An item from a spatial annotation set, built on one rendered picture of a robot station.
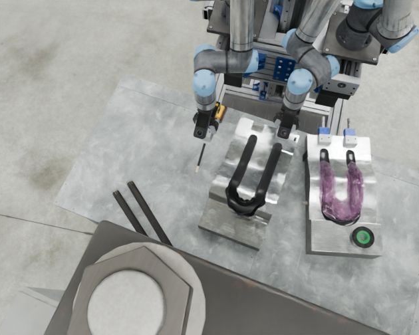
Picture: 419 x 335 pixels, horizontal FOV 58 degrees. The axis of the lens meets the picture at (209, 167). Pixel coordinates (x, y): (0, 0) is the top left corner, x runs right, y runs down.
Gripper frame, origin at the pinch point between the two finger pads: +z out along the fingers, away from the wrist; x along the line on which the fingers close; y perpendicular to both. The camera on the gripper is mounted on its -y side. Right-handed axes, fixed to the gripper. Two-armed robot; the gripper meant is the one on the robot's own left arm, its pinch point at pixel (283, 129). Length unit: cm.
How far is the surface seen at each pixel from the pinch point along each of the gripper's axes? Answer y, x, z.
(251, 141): -7.5, 11.2, 5.1
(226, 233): -47.0, 7.2, 7.2
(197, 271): -70, 1, -107
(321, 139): 3.7, -16.0, 5.0
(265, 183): -23.5, -0.3, 3.3
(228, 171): -24.3, 15.0, 2.3
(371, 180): -7.1, -39.0, 3.6
